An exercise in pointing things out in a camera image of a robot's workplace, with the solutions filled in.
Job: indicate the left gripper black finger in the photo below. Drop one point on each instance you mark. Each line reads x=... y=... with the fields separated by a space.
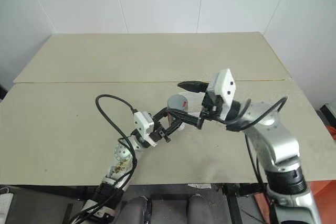
x=160 y=114
x=174 y=126

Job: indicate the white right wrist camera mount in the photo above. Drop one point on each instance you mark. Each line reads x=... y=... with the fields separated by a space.
x=224 y=85

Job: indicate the small orange red object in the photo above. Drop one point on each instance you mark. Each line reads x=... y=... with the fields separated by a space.
x=332 y=132

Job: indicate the black object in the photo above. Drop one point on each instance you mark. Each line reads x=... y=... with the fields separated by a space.
x=2 y=91

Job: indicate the grey jar lid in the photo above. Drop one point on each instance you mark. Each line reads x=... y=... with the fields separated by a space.
x=177 y=102

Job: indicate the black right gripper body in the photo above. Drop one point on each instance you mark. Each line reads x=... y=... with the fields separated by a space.
x=210 y=107

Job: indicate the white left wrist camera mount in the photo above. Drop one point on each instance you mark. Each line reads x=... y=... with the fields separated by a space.
x=142 y=125

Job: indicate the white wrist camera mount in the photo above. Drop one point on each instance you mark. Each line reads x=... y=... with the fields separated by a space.
x=142 y=125
x=224 y=85

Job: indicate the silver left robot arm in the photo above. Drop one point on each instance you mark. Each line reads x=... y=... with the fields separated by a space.
x=122 y=153

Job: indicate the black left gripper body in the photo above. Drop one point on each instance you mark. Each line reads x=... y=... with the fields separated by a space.
x=160 y=135

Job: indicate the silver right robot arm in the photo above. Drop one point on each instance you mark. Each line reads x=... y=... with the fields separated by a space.
x=278 y=140

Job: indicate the dark grey box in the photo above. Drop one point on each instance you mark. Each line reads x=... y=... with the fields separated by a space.
x=329 y=113

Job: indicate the white power strip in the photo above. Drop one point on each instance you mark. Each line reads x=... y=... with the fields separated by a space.
x=5 y=204

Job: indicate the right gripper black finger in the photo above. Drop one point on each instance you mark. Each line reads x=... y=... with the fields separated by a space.
x=187 y=119
x=193 y=86

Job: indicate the dark grey rounded shape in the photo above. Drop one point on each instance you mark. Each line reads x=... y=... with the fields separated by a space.
x=137 y=209
x=200 y=209

